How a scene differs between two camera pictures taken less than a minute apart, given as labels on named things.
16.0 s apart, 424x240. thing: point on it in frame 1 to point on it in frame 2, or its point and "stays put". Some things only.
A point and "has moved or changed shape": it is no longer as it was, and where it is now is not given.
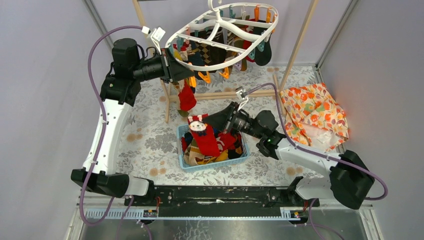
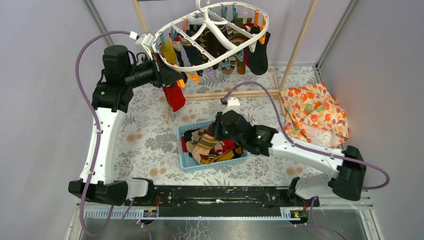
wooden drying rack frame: x=168 y=96 stays put
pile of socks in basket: x=202 y=147 stays put
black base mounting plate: x=223 y=201 stays put
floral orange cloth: x=312 y=115 stays put
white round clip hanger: x=215 y=33 has moved or changed shape
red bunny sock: x=204 y=135 to x=174 y=96
